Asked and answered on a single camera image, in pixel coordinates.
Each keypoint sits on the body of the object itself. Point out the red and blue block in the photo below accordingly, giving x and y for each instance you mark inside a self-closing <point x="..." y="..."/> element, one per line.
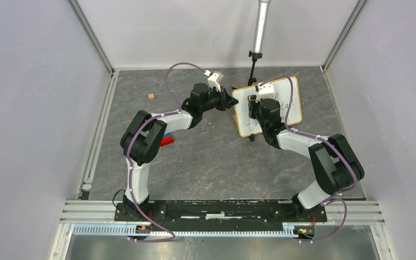
<point x="167" y="139"/>

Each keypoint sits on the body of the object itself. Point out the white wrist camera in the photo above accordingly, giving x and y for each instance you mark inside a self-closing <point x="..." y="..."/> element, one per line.
<point x="265" y="91"/>
<point x="214" y="79"/>

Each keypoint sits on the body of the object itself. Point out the slotted cable duct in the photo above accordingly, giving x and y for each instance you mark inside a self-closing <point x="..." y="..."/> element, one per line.
<point x="132" y="230"/>

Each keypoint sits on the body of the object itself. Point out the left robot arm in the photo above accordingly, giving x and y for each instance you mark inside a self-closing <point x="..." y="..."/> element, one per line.
<point x="142" y="140"/>

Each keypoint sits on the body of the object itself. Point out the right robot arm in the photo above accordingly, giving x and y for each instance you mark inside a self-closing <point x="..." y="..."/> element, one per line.
<point x="336" y="167"/>

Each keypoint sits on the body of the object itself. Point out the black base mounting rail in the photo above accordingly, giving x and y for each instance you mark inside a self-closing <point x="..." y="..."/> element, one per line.
<point x="220" y="215"/>

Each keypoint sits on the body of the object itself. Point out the yellow framed whiteboard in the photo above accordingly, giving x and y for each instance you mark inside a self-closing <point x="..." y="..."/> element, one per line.
<point x="286" y="93"/>

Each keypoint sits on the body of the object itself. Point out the silver camera pole stand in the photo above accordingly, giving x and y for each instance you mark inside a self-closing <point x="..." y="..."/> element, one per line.
<point x="256" y="53"/>

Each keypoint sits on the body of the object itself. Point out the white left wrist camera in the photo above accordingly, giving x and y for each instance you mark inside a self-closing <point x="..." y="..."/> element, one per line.
<point x="214" y="79"/>

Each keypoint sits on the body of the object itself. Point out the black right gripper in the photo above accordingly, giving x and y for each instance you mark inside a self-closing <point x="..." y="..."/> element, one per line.
<point x="252" y="106"/>

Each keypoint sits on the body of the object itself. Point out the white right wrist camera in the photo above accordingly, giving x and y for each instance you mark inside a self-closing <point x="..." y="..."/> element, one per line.
<point x="265" y="91"/>

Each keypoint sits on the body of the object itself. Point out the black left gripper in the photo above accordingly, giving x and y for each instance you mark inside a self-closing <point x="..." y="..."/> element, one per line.
<point x="229" y="102"/>

